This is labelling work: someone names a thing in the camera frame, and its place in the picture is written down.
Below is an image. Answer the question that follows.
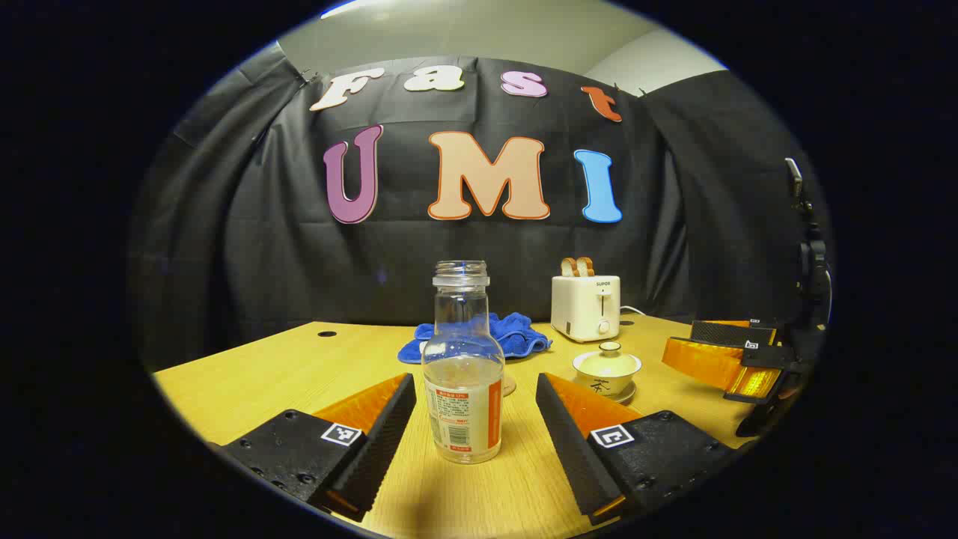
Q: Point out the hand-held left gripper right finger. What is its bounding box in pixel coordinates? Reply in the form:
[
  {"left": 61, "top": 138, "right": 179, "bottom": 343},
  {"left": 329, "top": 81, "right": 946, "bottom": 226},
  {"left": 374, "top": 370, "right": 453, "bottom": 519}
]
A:
[{"left": 535, "top": 371, "right": 739, "bottom": 526}]

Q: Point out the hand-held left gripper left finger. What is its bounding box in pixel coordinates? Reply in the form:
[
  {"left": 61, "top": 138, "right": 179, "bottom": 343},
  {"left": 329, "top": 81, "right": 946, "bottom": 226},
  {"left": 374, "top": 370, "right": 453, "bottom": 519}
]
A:
[{"left": 213, "top": 372, "right": 418, "bottom": 523}]

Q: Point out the cream ceramic teacup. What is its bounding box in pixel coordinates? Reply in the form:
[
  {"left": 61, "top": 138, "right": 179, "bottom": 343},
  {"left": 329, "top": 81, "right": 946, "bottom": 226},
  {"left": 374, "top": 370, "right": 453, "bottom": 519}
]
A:
[{"left": 573, "top": 352, "right": 643, "bottom": 398}]

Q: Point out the cream teacup lid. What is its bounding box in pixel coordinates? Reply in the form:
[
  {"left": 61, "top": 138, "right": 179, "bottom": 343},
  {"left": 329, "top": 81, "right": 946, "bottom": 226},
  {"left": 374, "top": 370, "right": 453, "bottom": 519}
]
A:
[{"left": 580, "top": 341, "right": 635, "bottom": 375}]

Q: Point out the clear glass water bottle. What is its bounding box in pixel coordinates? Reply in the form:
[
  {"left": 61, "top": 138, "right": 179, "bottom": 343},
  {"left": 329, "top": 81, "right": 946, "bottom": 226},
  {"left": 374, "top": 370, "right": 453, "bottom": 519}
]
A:
[{"left": 421, "top": 260, "right": 506, "bottom": 465}]

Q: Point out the blue towel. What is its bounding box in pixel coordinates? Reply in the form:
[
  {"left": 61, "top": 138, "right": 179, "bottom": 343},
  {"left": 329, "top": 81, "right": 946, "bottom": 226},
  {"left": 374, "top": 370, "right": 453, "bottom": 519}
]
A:
[{"left": 397, "top": 312, "right": 553, "bottom": 365}]

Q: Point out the cream toaster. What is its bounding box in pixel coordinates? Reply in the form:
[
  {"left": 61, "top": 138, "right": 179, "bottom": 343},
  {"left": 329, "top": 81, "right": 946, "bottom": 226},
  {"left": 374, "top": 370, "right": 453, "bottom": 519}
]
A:
[{"left": 551, "top": 274, "right": 622, "bottom": 344}]

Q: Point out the black backdrop cloth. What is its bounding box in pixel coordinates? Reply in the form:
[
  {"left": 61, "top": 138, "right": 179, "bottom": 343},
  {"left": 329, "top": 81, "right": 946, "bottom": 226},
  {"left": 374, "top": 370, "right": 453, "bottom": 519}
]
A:
[{"left": 129, "top": 41, "right": 833, "bottom": 371}]

